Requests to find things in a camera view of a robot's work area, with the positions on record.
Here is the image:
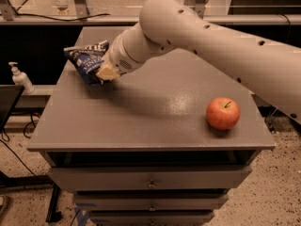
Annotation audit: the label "top grey drawer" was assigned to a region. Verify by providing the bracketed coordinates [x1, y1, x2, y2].
[49, 165, 251, 191]

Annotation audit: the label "grey drawer cabinet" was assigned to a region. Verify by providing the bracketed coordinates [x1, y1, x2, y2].
[26, 25, 277, 226]

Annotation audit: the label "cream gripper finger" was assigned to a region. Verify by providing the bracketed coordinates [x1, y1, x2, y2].
[96, 62, 120, 81]

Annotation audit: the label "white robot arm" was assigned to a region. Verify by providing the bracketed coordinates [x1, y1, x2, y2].
[96, 0, 301, 123]

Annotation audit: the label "black desk with stand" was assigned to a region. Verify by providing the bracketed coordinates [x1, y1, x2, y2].
[0, 84, 63, 223]

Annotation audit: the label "bottom grey drawer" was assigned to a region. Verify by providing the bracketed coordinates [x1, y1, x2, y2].
[89, 211, 214, 226]

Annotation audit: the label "grey metal railing frame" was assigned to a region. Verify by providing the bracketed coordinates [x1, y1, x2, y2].
[1, 0, 301, 25]

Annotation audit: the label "grey drawer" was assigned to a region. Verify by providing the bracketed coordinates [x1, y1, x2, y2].
[74, 193, 229, 211]
[49, 165, 251, 191]
[89, 211, 214, 226]

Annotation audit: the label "white pump dispenser bottle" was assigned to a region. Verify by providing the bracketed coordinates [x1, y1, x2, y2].
[8, 62, 34, 94]

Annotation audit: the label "black cable on ledge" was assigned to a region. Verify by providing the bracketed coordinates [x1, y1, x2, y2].
[0, 0, 111, 22]

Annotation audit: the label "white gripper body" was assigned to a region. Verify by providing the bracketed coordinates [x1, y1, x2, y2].
[103, 33, 142, 76]

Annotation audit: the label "blue potato chip bag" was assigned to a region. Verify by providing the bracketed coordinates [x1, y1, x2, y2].
[64, 40, 109, 85]

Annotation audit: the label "red apple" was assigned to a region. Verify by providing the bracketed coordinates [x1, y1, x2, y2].
[206, 97, 240, 130]

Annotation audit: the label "middle grey drawer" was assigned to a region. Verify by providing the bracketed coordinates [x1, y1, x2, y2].
[74, 193, 229, 211]

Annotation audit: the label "black floor cables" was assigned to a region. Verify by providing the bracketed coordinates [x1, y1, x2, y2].
[0, 111, 43, 177]

